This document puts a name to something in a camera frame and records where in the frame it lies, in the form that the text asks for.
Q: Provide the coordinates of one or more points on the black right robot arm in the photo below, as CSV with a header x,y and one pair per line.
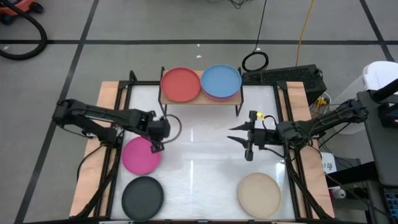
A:
x,y
326,119

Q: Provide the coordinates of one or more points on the white bin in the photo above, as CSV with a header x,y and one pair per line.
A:
x,y
379,74

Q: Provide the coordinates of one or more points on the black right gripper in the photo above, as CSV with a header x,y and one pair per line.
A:
x,y
264,137

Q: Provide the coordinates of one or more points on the red plate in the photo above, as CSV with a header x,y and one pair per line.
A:
x,y
180,84

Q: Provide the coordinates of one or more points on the purple plate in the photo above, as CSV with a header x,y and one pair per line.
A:
x,y
222,99

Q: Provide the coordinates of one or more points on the black plate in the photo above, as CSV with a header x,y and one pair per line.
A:
x,y
142,199

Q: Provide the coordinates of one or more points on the blue plate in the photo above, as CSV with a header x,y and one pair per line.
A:
x,y
221,81

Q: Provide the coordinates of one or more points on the backlit keyboard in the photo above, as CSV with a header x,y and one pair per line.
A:
x,y
391,203

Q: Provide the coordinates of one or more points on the white paper label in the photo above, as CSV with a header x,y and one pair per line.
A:
x,y
329,163

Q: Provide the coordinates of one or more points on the yellow power plug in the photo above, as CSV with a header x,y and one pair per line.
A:
x,y
321,101

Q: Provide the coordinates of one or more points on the wooden shelf with black legs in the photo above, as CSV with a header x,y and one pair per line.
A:
x,y
200,102

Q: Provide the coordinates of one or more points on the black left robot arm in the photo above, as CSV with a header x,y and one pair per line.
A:
x,y
102,113

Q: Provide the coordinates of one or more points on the orange vacuum cleaner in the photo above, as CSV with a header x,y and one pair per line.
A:
x,y
15,6

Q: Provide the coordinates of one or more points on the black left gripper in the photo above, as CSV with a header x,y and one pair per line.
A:
x,y
160,129

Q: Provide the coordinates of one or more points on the grey desk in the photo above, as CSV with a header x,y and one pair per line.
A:
x,y
385,149

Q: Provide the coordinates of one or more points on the magenta plate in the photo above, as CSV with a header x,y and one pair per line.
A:
x,y
138,158

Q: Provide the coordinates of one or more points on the beige plate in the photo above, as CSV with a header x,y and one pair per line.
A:
x,y
259,195

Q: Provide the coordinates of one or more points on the black metal table frame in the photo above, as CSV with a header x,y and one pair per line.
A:
x,y
143,83

